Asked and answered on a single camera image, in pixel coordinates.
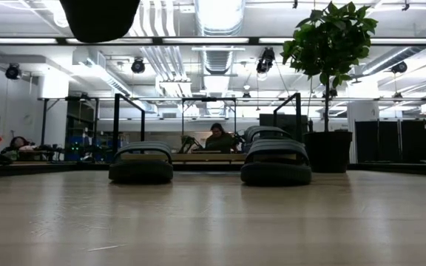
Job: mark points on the black plant pot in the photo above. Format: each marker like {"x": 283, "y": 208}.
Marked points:
{"x": 329, "y": 151}

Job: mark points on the black overhead light bar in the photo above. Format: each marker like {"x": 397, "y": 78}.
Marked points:
{"x": 205, "y": 41}

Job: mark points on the person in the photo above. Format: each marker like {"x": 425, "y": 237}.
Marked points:
{"x": 219, "y": 142}
{"x": 20, "y": 143}

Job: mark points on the silver ceiling air duct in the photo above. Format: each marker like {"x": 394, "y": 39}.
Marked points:
{"x": 218, "y": 18}

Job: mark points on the wooden background table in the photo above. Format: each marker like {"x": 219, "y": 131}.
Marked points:
{"x": 198, "y": 157}

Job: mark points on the black cabinet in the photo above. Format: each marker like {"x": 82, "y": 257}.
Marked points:
{"x": 268, "y": 120}

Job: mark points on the black background rig frame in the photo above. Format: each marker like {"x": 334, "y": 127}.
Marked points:
{"x": 44, "y": 122}

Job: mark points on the green leafy potted tree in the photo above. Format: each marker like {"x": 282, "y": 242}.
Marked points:
{"x": 329, "y": 40}

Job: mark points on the black ceiling spotlight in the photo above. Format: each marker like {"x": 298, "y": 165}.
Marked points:
{"x": 399, "y": 67}
{"x": 266, "y": 61}
{"x": 12, "y": 71}
{"x": 138, "y": 66}

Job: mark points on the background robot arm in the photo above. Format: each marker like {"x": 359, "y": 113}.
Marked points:
{"x": 189, "y": 143}
{"x": 238, "y": 139}

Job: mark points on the black metal shelf bracket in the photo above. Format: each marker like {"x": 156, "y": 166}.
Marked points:
{"x": 298, "y": 111}
{"x": 116, "y": 122}

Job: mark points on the black partition panels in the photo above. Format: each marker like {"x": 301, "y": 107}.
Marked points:
{"x": 390, "y": 140}

